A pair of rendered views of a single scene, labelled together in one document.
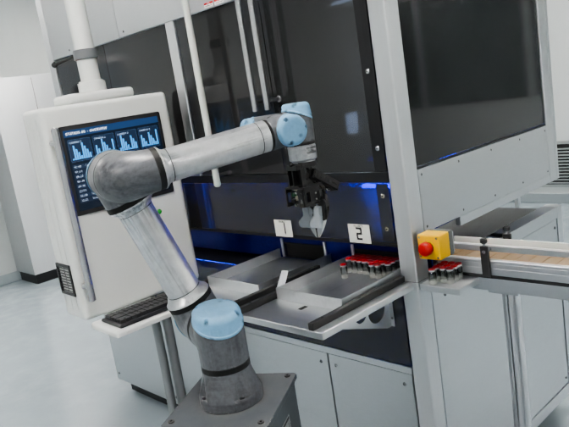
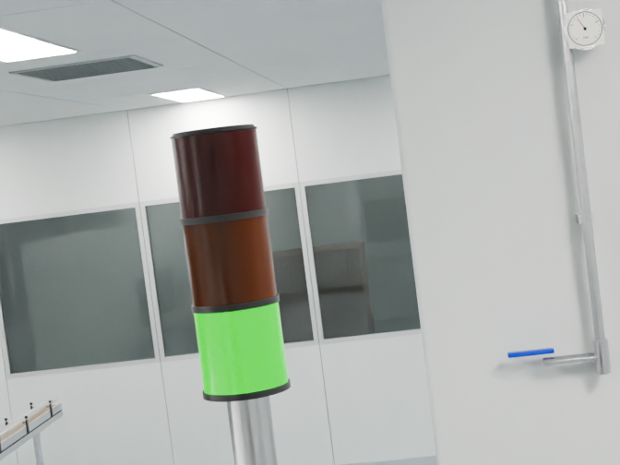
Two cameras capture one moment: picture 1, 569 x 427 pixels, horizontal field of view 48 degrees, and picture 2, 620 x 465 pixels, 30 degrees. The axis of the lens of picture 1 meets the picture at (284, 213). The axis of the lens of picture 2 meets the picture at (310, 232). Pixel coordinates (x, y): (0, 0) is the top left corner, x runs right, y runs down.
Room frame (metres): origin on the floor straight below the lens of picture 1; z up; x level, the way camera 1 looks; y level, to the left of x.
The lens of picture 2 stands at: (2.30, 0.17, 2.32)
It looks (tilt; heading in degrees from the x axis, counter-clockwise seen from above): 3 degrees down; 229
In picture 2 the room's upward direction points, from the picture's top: 7 degrees counter-clockwise
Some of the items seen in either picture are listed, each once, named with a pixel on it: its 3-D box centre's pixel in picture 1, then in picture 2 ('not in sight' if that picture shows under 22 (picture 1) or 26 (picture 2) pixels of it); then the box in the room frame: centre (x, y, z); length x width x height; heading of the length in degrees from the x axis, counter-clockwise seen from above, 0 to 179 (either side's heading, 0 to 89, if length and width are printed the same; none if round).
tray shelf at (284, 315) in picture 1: (291, 290); not in sight; (1.92, 0.01, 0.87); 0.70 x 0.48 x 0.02; 43
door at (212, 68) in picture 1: (227, 92); not in sight; (2.30, 0.13, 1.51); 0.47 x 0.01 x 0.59; 43
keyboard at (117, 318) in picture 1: (161, 302); not in sight; (2.18, 0.48, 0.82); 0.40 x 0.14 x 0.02; 131
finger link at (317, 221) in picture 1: (316, 222); not in sight; (1.66, -0.08, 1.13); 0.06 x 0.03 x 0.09; 134
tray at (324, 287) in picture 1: (345, 280); not in sight; (1.84, -0.15, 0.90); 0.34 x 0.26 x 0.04; 133
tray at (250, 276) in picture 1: (270, 269); not in sight; (2.09, 0.08, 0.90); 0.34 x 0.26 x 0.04; 133
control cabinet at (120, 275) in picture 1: (114, 196); not in sight; (2.37, 0.62, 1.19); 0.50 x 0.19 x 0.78; 131
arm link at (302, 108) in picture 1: (296, 124); not in sight; (1.67, -0.07, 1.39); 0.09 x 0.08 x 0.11; 114
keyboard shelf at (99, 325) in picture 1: (154, 307); not in sight; (2.22, 0.52, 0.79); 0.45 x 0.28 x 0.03; 131
